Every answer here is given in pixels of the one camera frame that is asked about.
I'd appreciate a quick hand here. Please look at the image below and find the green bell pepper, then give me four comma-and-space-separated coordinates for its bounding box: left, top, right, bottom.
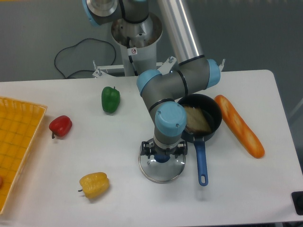
101, 87, 120, 114

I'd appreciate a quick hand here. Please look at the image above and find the wrapped bread slice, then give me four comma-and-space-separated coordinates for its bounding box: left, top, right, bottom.
183, 105, 212, 134

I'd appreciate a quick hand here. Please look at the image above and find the black cable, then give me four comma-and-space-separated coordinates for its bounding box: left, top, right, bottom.
54, 37, 117, 79

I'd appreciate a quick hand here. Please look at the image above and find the glass pot lid blue knob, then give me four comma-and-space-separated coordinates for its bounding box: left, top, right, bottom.
137, 138, 187, 184

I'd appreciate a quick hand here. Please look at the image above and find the yellow wicker basket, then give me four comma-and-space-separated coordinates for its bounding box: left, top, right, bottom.
0, 96, 47, 214

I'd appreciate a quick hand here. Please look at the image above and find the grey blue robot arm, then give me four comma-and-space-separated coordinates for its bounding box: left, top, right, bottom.
82, 0, 221, 163

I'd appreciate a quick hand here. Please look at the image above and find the black box at table edge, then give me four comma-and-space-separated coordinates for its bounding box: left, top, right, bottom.
291, 191, 303, 216

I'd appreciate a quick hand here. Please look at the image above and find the yellow bell pepper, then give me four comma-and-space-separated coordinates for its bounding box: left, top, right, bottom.
78, 172, 110, 199

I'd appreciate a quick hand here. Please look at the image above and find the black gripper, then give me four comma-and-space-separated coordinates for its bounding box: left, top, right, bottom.
140, 141, 188, 159

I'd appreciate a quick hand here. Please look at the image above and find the white table leg bracket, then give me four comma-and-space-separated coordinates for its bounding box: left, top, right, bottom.
219, 59, 225, 72

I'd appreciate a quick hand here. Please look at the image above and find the orange baguette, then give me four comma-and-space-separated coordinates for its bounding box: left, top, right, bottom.
214, 95, 265, 159

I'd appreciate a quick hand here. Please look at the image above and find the red bell pepper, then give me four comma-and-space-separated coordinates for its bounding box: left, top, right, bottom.
49, 115, 72, 139

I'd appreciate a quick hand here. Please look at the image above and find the dark pot blue handle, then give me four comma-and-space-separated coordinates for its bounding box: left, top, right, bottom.
178, 94, 222, 186

